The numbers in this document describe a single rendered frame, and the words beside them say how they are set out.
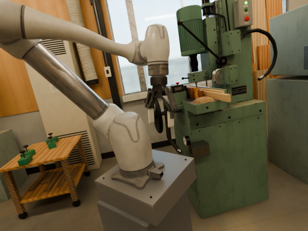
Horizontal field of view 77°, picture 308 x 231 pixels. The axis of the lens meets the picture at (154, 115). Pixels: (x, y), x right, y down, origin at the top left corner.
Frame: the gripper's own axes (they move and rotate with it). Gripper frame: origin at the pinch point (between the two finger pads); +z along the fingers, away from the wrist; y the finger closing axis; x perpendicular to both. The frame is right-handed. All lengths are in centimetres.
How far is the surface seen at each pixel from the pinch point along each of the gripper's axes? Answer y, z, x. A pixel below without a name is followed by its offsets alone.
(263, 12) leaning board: -60, -109, 236
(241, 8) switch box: -3, -63, 73
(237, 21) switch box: -6, -56, 74
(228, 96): 6.9, -8.9, 42.7
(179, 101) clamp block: -30, -5, 42
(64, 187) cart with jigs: -128, 75, -19
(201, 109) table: -6.9, -1.3, 37.2
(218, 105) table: -1.8, -3.4, 47.1
